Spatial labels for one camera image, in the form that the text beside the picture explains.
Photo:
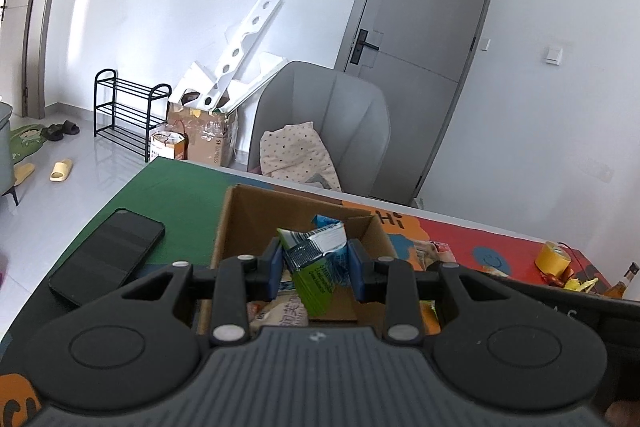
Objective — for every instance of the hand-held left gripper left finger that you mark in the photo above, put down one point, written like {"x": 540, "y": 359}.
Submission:
{"x": 276, "y": 272}

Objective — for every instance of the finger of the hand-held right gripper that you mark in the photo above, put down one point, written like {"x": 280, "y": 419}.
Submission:
{"x": 515, "y": 289}

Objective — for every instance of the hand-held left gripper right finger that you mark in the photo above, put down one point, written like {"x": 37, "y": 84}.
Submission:
{"x": 355, "y": 272}

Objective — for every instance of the green snack packet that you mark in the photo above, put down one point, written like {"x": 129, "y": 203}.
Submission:
{"x": 312, "y": 279}

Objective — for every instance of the large white snack packet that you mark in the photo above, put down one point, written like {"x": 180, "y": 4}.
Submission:
{"x": 280, "y": 314}

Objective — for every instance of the cardboard box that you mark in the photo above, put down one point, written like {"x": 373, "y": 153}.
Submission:
{"x": 260, "y": 219}

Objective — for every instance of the blue snack packet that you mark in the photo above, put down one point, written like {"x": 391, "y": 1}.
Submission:
{"x": 325, "y": 221}

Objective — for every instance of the person's right hand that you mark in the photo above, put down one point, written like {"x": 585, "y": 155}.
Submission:
{"x": 625, "y": 414}

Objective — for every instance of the amber glass bottle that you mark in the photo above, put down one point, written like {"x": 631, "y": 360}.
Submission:
{"x": 620, "y": 289}

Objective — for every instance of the yellow tape roll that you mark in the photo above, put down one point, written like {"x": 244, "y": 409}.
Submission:
{"x": 550, "y": 262}

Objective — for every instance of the yellow crumpled wrapper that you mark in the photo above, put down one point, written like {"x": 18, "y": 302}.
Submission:
{"x": 582, "y": 283}

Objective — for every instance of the white dotted cushion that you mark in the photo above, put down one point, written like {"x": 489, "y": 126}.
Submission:
{"x": 295, "y": 152}

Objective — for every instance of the brown floor carton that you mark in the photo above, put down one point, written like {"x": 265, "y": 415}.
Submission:
{"x": 205, "y": 142}

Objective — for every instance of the paper bag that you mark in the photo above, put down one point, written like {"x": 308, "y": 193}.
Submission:
{"x": 167, "y": 148}

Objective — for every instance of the grey chair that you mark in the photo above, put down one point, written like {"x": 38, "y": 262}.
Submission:
{"x": 340, "y": 107}

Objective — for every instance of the black smartphone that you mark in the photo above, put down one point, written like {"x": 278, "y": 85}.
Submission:
{"x": 105, "y": 257}

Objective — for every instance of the white foam packing piece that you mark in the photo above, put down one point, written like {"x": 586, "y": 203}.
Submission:
{"x": 190, "y": 77}

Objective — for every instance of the black shoe rack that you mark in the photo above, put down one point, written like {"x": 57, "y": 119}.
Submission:
{"x": 130, "y": 87}

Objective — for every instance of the white foam board with holes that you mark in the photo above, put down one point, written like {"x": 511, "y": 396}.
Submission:
{"x": 246, "y": 36}

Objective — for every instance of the yellow slipper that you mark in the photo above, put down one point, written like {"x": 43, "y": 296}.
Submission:
{"x": 24, "y": 174}
{"x": 61, "y": 169}

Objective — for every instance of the dark slippers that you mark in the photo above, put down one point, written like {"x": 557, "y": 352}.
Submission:
{"x": 65, "y": 128}

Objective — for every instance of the green floor rug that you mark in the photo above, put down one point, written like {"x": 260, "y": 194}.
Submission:
{"x": 22, "y": 147}

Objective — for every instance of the grey sofa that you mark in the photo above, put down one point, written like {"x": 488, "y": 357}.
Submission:
{"x": 4, "y": 147}

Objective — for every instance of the grey interior door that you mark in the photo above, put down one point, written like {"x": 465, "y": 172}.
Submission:
{"x": 40, "y": 32}

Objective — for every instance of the white light switch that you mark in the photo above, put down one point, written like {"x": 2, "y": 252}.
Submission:
{"x": 553, "y": 55}

